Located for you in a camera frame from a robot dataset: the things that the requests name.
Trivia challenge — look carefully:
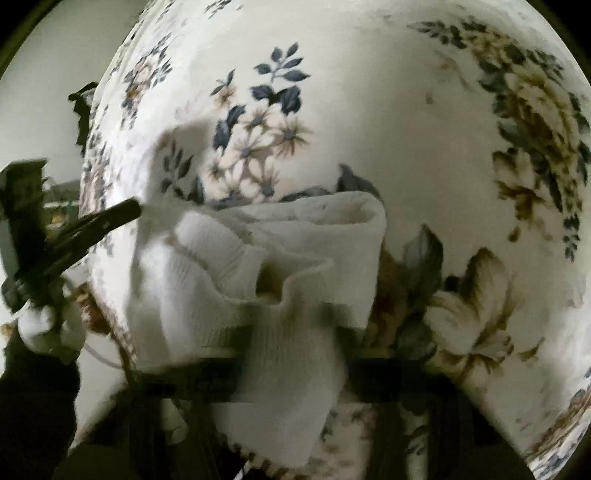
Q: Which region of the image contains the white knit sweater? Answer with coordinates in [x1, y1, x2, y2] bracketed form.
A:
[124, 189, 389, 469]

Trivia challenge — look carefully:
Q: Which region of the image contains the black hanging clothing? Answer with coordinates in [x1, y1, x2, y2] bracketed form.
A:
[68, 82, 100, 145]

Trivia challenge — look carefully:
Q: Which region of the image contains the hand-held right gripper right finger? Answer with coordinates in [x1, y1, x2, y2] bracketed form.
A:
[344, 353, 491, 480]

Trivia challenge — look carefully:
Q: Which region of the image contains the floral bed blanket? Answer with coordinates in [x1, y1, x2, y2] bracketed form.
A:
[69, 0, 591, 480]

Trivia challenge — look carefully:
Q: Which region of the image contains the person's left hand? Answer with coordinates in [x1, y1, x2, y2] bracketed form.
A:
[17, 295, 89, 366]

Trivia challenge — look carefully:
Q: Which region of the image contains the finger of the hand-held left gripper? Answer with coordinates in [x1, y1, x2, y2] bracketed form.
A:
[44, 198, 140, 265]

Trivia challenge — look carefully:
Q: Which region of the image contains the person's left forearm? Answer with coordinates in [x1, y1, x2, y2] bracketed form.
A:
[0, 323, 83, 480]

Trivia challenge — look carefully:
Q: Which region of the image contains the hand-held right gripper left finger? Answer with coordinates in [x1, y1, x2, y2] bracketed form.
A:
[117, 356, 259, 480]

